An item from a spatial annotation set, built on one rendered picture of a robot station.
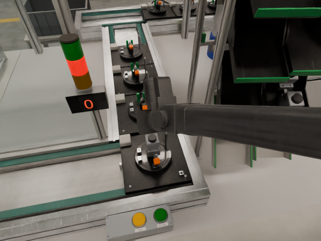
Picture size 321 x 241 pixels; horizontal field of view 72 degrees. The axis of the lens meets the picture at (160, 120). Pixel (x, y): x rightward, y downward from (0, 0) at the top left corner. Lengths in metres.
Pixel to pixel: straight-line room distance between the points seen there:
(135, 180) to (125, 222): 0.14
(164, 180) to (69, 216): 0.33
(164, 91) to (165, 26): 1.37
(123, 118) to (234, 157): 0.49
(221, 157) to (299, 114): 0.58
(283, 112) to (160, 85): 0.28
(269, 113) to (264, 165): 0.78
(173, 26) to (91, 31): 0.62
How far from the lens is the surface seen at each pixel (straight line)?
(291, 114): 0.29
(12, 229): 0.89
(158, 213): 0.77
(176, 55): 1.61
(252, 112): 0.32
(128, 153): 0.88
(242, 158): 0.87
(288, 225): 0.99
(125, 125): 0.97
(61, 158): 0.98
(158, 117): 0.45
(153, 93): 0.51
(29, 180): 1.01
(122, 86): 1.17
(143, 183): 0.81
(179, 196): 0.80
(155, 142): 0.76
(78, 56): 0.66
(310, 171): 1.15
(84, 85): 0.71
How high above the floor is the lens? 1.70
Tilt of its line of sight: 48 degrees down
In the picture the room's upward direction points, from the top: straight up
